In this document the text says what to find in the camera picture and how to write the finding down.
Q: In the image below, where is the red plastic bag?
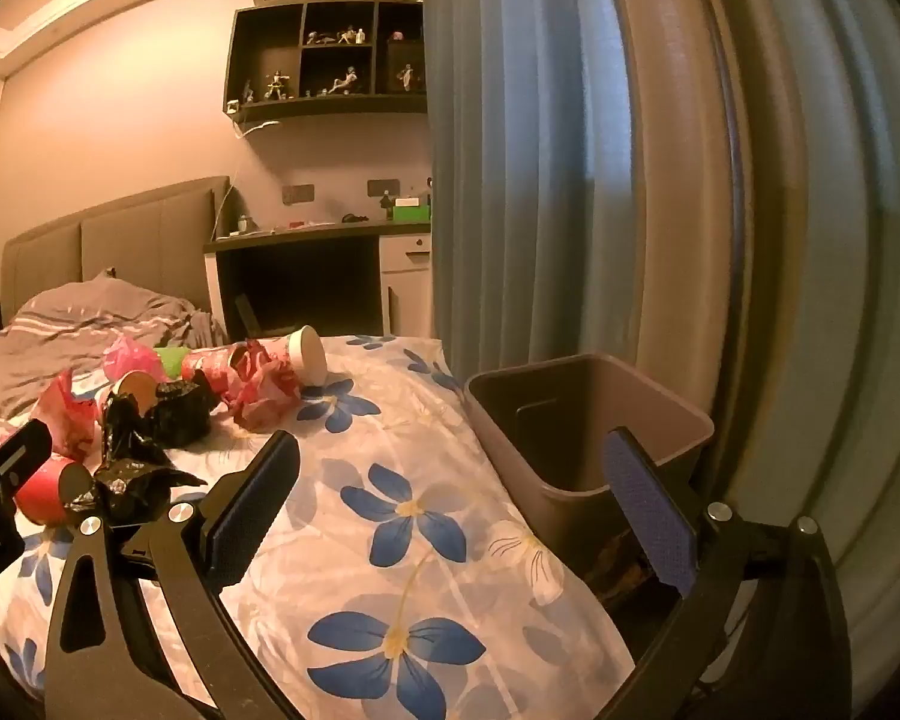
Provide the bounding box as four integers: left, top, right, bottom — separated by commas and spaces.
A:
31, 369, 104, 464
225, 340, 302, 434

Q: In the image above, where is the brown plastic bin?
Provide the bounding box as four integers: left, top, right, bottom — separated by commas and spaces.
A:
463, 352, 715, 608

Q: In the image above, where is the white cable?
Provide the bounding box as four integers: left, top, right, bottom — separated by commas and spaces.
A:
211, 111, 282, 230

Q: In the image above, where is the row of small figurines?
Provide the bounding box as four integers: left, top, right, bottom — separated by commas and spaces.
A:
240, 26, 421, 100

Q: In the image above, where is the dark wooden desk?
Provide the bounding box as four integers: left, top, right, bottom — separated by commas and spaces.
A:
204, 221, 436, 338

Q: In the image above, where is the pink plastic bag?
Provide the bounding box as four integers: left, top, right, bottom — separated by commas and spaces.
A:
103, 336, 164, 385

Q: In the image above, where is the dark wall shelf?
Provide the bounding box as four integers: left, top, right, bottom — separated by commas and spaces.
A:
223, 0, 428, 128

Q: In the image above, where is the blue curtain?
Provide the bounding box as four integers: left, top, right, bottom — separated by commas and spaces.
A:
422, 0, 631, 406

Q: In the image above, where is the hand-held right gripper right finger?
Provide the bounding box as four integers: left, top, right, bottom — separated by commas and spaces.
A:
592, 426, 854, 720

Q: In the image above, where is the grey striped duvet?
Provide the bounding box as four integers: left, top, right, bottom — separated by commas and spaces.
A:
0, 274, 230, 421

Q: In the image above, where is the red patterned paper cup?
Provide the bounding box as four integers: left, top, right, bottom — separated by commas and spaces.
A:
182, 347, 235, 400

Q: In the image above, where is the plain red paper cup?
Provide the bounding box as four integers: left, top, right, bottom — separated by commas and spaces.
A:
13, 456, 92, 527

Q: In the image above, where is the white drawer cabinet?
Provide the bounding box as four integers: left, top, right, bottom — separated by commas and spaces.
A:
379, 231, 436, 338

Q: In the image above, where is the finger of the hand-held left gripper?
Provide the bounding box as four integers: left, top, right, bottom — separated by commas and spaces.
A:
0, 420, 52, 601

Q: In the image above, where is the blue floral blanket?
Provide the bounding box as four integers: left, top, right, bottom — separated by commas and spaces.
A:
0, 334, 638, 720

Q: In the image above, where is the dark cardboard box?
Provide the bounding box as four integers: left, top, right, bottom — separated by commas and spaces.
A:
234, 294, 301, 338

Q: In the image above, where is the green paper cup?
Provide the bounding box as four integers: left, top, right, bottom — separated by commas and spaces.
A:
152, 345, 190, 382

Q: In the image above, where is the white red printed paper cup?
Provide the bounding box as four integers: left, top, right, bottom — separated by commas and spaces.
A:
270, 325, 329, 389

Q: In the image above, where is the grey padded headboard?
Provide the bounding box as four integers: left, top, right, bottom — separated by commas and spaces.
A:
1, 176, 232, 316

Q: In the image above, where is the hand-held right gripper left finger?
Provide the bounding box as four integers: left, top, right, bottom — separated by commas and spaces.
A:
43, 430, 306, 720

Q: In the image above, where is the tan paper cup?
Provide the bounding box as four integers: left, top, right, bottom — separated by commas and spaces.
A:
111, 372, 160, 415

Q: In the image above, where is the black plastic bag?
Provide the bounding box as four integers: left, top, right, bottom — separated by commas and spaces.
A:
154, 380, 216, 445
60, 460, 209, 524
99, 392, 167, 467

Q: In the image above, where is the beige curtain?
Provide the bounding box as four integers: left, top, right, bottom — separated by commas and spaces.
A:
607, 0, 900, 698

